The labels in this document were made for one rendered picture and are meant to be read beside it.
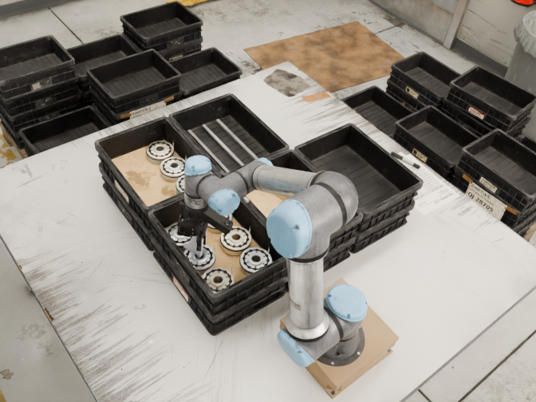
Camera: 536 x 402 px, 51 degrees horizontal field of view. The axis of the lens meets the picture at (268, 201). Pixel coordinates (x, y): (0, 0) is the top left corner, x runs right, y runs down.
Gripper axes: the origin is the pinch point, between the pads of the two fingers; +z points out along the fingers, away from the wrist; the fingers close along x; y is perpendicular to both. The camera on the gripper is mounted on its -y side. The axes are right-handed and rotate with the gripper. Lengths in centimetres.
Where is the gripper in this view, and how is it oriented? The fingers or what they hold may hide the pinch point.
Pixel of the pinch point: (202, 250)
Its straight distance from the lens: 181.6
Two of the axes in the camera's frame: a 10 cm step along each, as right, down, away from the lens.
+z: -1.0, 7.6, 6.4
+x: -1.4, 6.3, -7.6
